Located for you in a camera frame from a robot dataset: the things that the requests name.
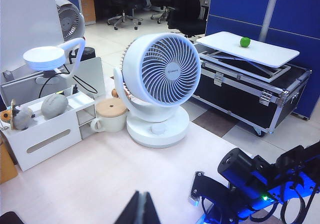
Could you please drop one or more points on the blue office partition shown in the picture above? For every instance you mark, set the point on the blue office partition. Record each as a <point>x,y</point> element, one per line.
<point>295,9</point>

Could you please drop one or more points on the amber yellow rectangular tin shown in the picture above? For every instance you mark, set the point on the amber yellow rectangular tin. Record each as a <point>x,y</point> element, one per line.
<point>6,166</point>

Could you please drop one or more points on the black aluminium flight case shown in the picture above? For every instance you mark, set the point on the black aluminium flight case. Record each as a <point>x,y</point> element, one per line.
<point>237,104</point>

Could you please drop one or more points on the black round bin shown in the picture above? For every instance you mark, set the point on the black round bin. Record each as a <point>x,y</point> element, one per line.
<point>88,53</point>

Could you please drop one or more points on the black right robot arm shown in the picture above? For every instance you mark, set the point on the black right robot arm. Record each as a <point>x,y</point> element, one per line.
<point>237,164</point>

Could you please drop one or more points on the black mouse pad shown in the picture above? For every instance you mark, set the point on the black mouse pad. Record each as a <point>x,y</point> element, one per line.
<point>10,219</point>

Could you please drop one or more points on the black swivel chair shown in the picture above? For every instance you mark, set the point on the black swivel chair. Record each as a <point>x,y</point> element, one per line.
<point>160,12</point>
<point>125,17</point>

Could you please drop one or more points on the small brown figurine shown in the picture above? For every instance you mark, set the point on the small brown figurine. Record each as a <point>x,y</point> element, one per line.
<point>114,93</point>

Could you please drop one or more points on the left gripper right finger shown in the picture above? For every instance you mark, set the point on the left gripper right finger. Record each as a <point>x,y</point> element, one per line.
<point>151,211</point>

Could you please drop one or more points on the large black office chair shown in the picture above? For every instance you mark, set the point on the large black office chair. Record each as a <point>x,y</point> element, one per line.
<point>185,14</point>

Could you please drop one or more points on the small brown white plush toy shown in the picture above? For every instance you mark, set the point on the small brown white plush toy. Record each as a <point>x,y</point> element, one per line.
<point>21,118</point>

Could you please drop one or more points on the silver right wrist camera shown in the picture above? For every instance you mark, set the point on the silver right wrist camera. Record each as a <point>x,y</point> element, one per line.
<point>196,191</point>

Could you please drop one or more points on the white background fan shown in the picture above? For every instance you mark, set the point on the white background fan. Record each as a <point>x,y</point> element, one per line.
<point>70,22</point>

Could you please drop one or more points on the round wooden mug lid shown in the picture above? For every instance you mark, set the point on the round wooden mug lid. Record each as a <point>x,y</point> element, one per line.
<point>110,106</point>

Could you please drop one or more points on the white gooseneck desk lamp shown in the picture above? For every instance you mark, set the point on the white gooseneck desk lamp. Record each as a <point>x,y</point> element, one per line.
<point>42,57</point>

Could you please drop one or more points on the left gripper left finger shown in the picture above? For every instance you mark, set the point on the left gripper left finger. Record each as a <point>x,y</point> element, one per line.
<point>132,211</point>

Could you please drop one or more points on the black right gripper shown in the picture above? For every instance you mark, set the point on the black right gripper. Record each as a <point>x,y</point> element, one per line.
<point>225,204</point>

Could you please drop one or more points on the grey stone shaped plush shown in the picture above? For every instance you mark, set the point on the grey stone shaped plush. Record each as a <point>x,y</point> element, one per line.
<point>53,106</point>

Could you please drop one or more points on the white tissue box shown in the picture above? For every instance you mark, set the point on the white tissue box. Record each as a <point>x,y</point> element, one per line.
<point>50,139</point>

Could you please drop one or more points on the white round desk fan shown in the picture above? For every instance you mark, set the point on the white round desk fan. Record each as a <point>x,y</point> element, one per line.
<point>155,124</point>

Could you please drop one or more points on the green apple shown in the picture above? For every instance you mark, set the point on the green apple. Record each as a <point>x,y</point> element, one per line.
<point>245,42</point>

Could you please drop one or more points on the grey desk divider panel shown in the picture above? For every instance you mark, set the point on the grey desk divider panel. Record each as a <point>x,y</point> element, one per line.
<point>92,71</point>

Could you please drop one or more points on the white lift table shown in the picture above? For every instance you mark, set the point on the white lift table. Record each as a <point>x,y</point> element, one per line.
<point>225,44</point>

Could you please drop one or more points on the white ceramic mug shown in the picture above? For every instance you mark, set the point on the white ceramic mug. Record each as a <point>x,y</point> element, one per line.
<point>112,123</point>

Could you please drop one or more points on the wooden drawer cabinet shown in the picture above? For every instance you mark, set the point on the wooden drawer cabinet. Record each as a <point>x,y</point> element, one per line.
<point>88,7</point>

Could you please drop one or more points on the white partition board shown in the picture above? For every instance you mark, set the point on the white partition board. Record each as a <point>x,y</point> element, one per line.
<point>25,9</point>

